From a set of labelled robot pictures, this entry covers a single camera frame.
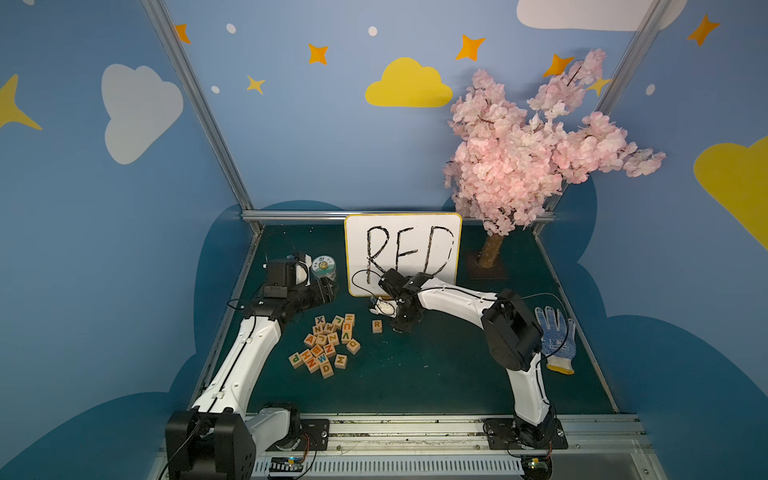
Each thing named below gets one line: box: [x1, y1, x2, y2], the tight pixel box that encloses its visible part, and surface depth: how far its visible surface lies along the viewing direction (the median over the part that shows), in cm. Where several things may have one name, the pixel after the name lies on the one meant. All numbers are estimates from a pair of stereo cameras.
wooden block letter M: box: [334, 354, 348, 369], surface depth 86 cm
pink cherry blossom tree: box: [443, 49, 666, 269], surface depth 69 cm
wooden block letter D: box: [320, 361, 334, 379], surface depth 85 cm
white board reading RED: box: [344, 213, 463, 297], surface depth 90 cm
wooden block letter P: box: [288, 352, 303, 369], surface depth 86 cm
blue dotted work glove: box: [534, 306, 576, 375], surface depth 92 cm
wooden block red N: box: [306, 357, 320, 374], surface depth 85 cm
